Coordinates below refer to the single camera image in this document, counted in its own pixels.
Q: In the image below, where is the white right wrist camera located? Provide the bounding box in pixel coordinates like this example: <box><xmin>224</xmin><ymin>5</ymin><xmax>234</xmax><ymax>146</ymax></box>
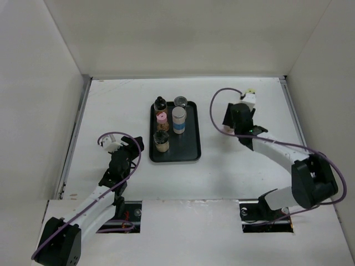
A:
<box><xmin>240</xmin><ymin>93</ymin><xmax>256</xmax><ymax>110</ymax></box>

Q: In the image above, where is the black knob spice bottle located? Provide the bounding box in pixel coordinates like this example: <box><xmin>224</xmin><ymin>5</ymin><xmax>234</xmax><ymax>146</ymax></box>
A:
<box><xmin>154</xmin><ymin>96</ymin><xmax>168</xmax><ymax>114</ymax></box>

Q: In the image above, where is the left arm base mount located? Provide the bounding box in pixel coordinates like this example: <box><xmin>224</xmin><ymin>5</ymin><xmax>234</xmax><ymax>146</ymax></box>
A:
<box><xmin>98</xmin><ymin>196</ymin><xmax>143</xmax><ymax>234</ymax></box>

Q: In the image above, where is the black knob grinder bottle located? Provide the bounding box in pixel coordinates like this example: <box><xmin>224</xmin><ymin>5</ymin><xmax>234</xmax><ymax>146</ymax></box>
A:
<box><xmin>153</xmin><ymin>130</ymin><xmax>170</xmax><ymax>153</ymax></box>

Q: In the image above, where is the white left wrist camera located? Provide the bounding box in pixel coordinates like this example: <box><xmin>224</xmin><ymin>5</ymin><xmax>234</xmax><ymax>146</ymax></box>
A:
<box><xmin>100</xmin><ymin>134</ymin><xmax>121</xmax><ymax>152</ymax></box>

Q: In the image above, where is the pink cap spice bottle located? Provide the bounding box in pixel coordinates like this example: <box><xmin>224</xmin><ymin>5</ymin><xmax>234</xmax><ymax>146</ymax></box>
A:
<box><xmin>156</xmin><ymin>111</ymin><xmax>169</xmax><ymax>132</ymax></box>

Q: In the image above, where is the red label lid spice jar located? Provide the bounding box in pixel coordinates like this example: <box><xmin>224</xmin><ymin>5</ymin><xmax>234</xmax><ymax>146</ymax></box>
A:
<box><xmin>222</xmin><ymin>125</ymin><xmax>234</xmax><ymax>134</ymax></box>

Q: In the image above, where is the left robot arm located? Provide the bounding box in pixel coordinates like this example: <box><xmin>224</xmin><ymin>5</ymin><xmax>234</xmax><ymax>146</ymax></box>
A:
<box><xmin>31</xmin><ymin>133</ymin><xmax>144</xmax><ymax>265</ymax></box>

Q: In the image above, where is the yellow cap condiment bottle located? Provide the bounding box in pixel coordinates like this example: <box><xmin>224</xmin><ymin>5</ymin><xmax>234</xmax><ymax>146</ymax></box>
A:
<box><xmin>245</xmin><ymin>88</ymin><xmax>256</xmax><ymax>94</ymax></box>

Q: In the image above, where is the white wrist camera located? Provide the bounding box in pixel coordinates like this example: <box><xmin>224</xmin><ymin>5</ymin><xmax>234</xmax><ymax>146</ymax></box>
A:
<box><xmin>100</xmin><ymin>134</ymin><xmax>121</xmax><ymax>152</ymax></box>
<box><xmin>240</xmin><ymin>93</ymin><xmax>256</xmax><ymax>110</ymax></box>

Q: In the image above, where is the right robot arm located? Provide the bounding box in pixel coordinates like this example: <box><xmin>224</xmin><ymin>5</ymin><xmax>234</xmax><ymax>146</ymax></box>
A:
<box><xmin>222</xmin><ymin>103</ymin><xmax>338</xmax><ymax>219</ymax></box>

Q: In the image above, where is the silver lid blue label jar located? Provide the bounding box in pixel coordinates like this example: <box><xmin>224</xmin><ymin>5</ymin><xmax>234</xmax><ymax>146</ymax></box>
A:
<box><xmin>172</xmin><ymin>106</ymin><xmax>186</xmax><ymax>134</ymax></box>

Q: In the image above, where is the black rectangular tray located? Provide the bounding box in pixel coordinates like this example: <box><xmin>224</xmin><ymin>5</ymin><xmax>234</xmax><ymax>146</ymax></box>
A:
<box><xmin>149</xmin><ymin>101</ymin><xmax>201</xmax><ymax>163</ymax></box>

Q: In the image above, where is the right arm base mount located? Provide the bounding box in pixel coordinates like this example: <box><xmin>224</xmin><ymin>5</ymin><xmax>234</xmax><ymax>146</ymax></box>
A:
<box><xmin>239</xmin><ymin>194</ymin><xmax>293</xmax><ymax>233</ymax></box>

